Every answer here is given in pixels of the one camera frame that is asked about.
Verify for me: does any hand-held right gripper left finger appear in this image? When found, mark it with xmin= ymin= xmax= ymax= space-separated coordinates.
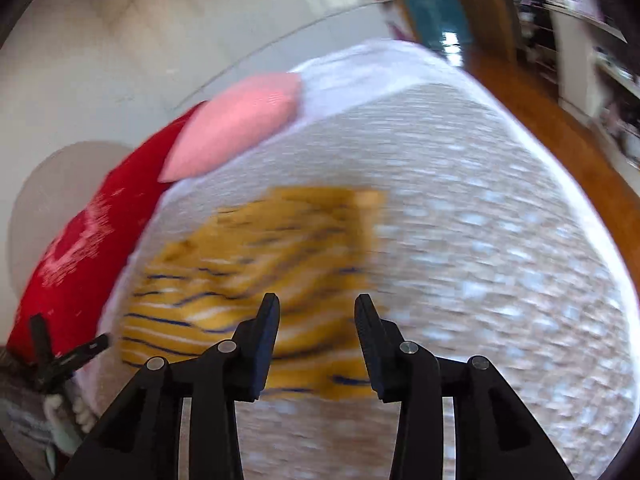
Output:
xmin=57 ymin=292 xmax=281 ymax=480

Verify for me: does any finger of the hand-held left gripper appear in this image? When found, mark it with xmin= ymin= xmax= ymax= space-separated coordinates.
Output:
xmin=27 ymin=314 xmax=57 ymax=368
xmin=42 ymin=332 xmax=110 ymax=393

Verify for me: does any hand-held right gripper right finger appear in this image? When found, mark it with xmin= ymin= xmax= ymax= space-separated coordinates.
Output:
xmin=354 ymin=294 xmax=576 ymax=480

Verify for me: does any yellow striped knit sweater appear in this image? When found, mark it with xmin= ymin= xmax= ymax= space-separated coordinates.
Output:
xmin=120 ymin=186 xmax=388 ymax=402

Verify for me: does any shoe rack with clothes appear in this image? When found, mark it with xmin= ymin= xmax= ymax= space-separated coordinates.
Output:
xmin=505 ymin=0 xmax=561 ymax=86

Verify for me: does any grey checkered cloth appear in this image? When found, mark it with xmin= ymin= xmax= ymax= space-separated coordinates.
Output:
xmin=0 ymin=345 xmax=96 ymax=466

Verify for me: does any red floral pillow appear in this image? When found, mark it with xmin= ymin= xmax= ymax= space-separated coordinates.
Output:
xmin=5 ymin=102 xmax=208 ymax=366

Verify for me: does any beige heart-patterned bedspread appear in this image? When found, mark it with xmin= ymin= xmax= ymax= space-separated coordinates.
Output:
xmin=100 ymin=82 xmax=636 ymax=480

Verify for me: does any pink pillow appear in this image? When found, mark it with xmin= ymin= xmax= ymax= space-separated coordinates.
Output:
xmin=158 ymin=72 xmax=303 ymax=183

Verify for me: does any white bed sheet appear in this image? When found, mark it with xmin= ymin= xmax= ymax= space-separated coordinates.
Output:
xmin=70 ymin=39 xmax=631 ymax=411

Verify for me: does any teal glass door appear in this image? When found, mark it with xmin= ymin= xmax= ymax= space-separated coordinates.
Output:
xmin=387 ymin=0 xmax=473 ymax=51

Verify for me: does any glossy white wardrobe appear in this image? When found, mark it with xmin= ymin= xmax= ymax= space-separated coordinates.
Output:
xmin=0 ymin=0 xmax=416 ymax=176

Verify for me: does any white shelf desk unit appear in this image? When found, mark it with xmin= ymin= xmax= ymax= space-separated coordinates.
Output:
xmin=545 ymin=0 xmax=640 ymax=181

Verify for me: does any wooden door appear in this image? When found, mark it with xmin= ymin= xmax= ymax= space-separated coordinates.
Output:
xmin=445 ymin=0 xmax=516 ymax=56

